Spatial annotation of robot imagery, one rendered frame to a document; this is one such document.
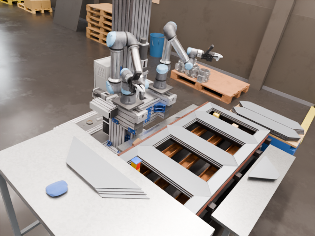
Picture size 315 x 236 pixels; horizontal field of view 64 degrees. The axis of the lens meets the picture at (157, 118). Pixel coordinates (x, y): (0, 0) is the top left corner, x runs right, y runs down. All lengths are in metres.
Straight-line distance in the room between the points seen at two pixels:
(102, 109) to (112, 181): 1.02
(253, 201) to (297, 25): 4.22
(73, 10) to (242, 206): 7.37
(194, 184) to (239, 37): 4.60
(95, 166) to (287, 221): 2.29
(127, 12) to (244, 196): 1.79
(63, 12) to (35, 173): 7.37
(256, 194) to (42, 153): 1.62
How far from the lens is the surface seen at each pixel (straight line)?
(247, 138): 2.62
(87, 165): 1.68
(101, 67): 2.70
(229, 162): 2.25
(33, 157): 1.83
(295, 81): 5.97
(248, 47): 6.07
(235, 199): 2.12
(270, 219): 3.19
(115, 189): 1.55
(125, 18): 2.39
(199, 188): 1.95
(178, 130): 2.44
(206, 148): 2.31
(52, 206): 1.53
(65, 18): 8.65
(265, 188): 2.33
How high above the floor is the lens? 2.24
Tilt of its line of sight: 33 degrees down
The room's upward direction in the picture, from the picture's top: 9 degrees clockwise
